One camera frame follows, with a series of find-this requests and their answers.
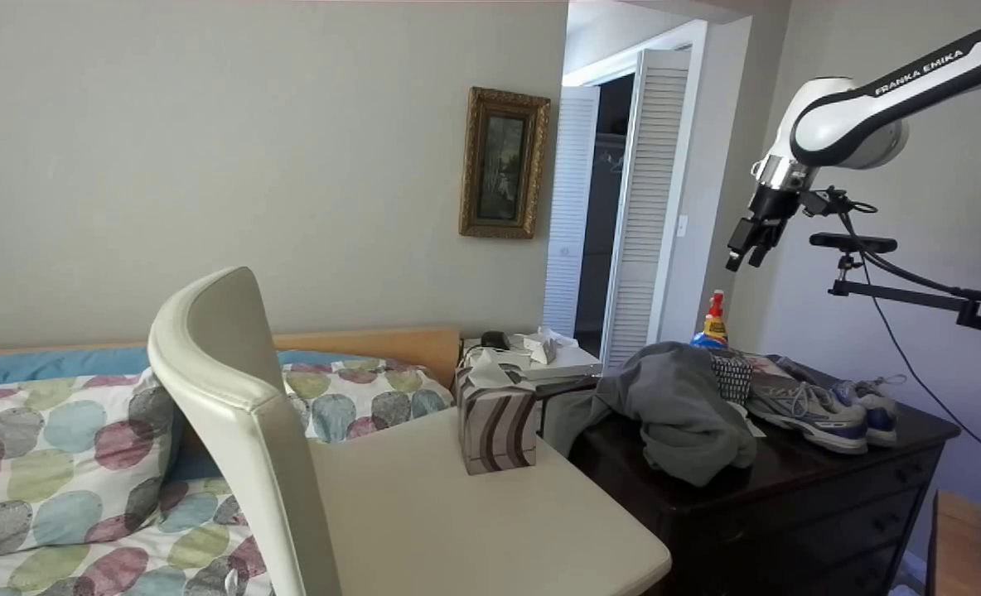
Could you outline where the gold framed picture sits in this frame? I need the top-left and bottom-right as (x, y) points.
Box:
(457, 83), (552, 242)

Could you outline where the blue pillow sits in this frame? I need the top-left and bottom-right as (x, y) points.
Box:
(279, 347), (389, 375)
(0, 346), (151, 390)

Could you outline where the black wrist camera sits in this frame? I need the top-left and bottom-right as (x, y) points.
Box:
(803, 184), (880, 222)

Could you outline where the white chair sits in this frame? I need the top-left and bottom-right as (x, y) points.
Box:
(143, 263), (676, 596)

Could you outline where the black hanging camera cable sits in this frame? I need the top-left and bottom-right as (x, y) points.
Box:
(835, 210), (981, 475)

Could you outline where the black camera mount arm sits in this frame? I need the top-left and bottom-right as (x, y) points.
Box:
(824, 247), (981, 346)

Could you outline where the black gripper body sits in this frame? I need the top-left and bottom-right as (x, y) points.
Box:
(728, 178), (804, 265)

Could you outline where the floral bedspread bed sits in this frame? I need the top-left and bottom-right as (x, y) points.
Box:
(0, 371), (295, 596)

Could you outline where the dark wooden dresser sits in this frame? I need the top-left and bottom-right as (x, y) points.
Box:
(566, 354), (964, 596)

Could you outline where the circle patterned pillow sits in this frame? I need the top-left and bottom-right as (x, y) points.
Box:
(286, 357), (457, 448)

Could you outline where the white louvered door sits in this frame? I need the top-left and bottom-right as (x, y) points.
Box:
(601, 44), (697, 375)

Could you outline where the blue spray bottle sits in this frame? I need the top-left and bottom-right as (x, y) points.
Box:
(693, 289), (733, 354)

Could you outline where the grey clothing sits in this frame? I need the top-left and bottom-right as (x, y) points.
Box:
(539, 342), (761, 490)

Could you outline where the wooden table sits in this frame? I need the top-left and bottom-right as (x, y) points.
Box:
(923, 490), (981, 596)

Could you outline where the wooden headboard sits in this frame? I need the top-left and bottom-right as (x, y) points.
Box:
(0, 320), (468, 390)

